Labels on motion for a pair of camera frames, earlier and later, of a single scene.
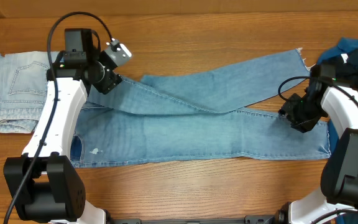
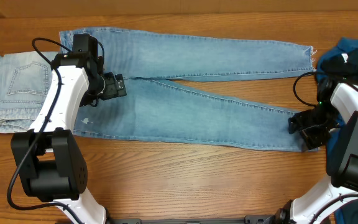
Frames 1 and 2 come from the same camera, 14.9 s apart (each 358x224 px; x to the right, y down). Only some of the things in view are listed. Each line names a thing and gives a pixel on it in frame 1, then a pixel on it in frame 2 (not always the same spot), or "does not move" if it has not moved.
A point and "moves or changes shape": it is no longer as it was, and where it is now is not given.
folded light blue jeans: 14,89 does not move
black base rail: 249,219 does not move
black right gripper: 294,118 to 305,126
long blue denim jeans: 191,112 moves or changes shape
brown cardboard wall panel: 56,9 does not move
